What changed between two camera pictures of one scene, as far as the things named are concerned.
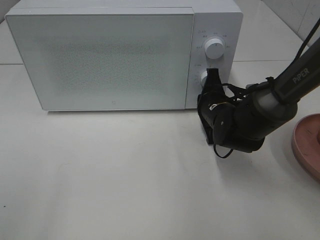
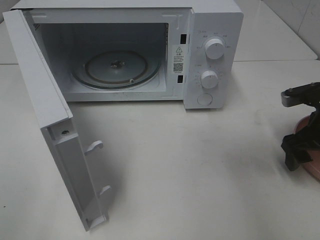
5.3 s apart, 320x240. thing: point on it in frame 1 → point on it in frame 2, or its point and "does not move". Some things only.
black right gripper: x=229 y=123 → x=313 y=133
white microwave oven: x=126 y=55 does not move
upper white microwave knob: x=214 y=48 does not move
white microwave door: x=105 y=59 → x=56 y=121
